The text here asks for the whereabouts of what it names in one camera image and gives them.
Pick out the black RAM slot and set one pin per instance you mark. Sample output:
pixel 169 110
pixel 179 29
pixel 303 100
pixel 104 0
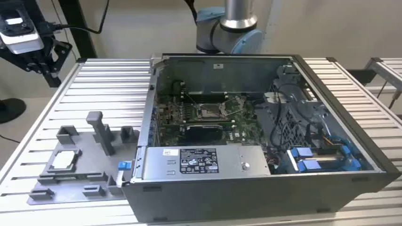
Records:
pixel 206 94
pixel 206 97
pixel 207 121

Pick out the black upright post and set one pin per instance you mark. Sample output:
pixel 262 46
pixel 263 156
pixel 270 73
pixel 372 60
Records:
pixel 80 28

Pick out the CPU socket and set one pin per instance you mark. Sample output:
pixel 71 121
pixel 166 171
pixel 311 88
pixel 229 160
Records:
pixel 209 111

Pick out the white barcode sticker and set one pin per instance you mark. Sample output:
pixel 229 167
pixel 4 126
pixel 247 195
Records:
pixel 170 152

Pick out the blue plastic disk rail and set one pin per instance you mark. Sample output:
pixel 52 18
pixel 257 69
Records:
pixel 350 155

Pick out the silver white wrist camera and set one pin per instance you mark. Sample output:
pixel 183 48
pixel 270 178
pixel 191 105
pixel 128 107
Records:
pixel 23 43

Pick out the silver metal bracket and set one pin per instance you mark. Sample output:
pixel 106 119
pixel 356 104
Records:
pixel 274 97

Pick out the blue white disk carrier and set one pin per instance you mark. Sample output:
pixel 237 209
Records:
pixel 123 165

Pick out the silver power supply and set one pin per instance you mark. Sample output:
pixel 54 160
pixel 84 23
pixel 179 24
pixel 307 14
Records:
pixel 157 164

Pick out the black graphics card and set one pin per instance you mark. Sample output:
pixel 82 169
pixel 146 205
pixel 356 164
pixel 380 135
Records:
pixel 203 134

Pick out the grey parts rack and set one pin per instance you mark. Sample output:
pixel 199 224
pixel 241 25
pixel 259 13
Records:
pixel 78 190

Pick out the green motherboard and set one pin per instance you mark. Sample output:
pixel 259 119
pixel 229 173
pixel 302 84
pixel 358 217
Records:
pixel 245 127

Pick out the black round stand base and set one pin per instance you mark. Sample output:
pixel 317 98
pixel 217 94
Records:
pixel 11 110

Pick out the black open PC case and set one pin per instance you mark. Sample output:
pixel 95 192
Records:
pixel 219 202

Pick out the silver square CPU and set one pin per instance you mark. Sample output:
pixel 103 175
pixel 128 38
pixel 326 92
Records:
pixel 63 160

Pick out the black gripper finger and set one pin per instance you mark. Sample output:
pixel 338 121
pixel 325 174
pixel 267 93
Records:
pixel 52 78
pixel 30 63

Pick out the grey metal drive cage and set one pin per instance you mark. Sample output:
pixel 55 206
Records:
pixel 282 117

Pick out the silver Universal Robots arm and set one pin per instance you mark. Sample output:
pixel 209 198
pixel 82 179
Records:
pixel 214 35

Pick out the black power supply label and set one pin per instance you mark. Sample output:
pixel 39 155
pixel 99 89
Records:
pixel 198 161

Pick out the aluminium slat side table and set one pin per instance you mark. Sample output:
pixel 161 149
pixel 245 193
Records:
pixel 386 68

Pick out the small case wall sticker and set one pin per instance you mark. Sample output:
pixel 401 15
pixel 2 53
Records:
pixel 218 66

